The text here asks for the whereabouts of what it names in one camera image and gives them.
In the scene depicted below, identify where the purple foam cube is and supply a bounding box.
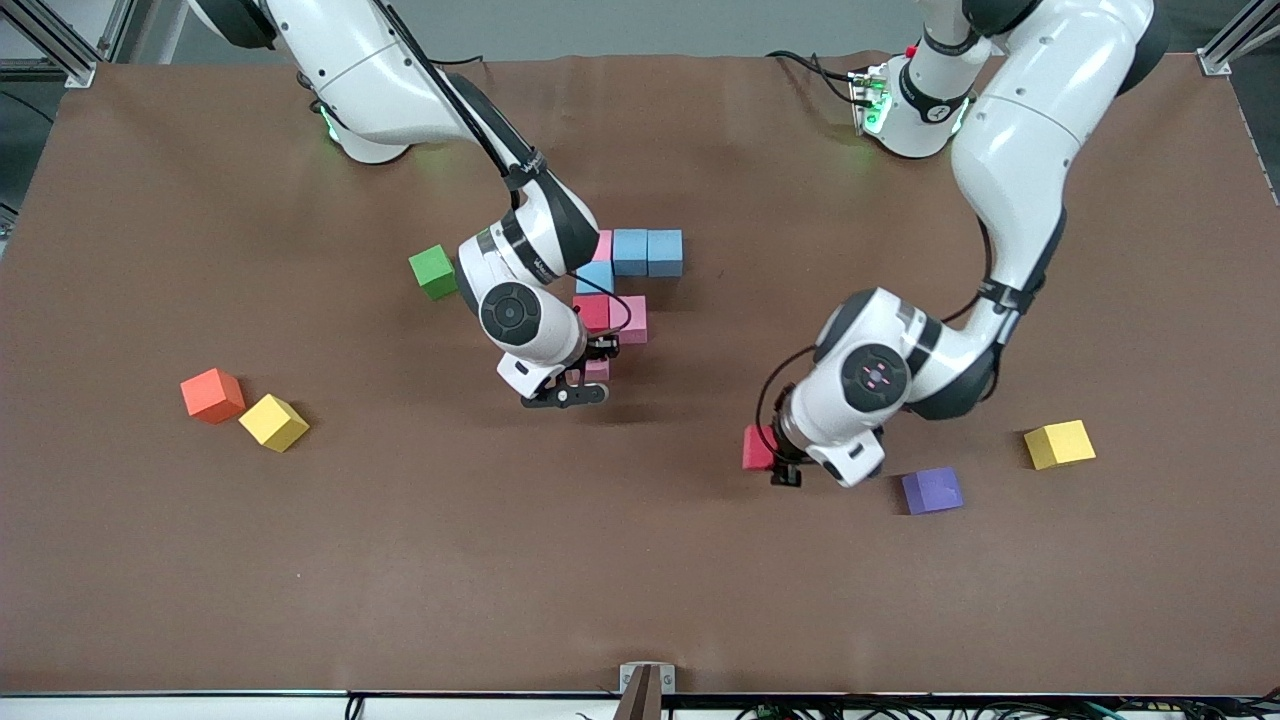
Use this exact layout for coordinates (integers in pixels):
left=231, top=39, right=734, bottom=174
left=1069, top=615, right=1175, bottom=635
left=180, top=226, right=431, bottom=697
left=901, top=467, right=966, bottom=515

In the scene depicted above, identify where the yellow foam cube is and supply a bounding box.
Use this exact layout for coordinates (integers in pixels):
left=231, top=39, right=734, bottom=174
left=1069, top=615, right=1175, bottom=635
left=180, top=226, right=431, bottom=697
left=1023, top=419, right=1097, bottom=471
left=238, top=394, right=310, bottom=454

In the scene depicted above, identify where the green foam cube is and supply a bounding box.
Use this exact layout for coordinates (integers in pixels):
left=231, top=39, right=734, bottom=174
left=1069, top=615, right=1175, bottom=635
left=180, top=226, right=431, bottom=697
left=408, top=244, right=463, bottom=301

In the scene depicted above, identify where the brown table mat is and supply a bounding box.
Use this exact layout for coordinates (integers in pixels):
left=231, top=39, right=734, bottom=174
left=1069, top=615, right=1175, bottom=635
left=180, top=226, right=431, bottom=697
left=0, top=50, right=1280, bottom=698

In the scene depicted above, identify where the orange foam cube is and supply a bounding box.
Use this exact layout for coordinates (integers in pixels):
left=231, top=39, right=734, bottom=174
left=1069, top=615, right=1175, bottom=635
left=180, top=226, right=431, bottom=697
left=180, top=368, right=247, bottom=425

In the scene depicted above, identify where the metal base connector box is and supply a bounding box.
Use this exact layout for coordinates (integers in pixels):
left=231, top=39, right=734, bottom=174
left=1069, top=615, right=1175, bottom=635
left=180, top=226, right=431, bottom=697
left=850, top=68, right=891, bottom=136

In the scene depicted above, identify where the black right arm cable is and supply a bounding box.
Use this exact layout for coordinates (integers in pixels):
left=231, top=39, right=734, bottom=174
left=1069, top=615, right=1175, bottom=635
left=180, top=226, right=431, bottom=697
left=385, top=0, right=633, bottom=341

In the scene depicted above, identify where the metal table edge bracket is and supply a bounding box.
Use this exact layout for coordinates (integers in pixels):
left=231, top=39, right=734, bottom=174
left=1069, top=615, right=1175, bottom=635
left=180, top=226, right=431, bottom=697
left=619, top=662, right=676, bottom=720

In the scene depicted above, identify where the aluminium frame post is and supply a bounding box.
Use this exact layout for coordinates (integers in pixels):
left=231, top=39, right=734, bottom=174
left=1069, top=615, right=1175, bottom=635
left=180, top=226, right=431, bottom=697
left=1197, top=0, right=1280, bottom=77
left=0, top=0, right=141, bottom=89

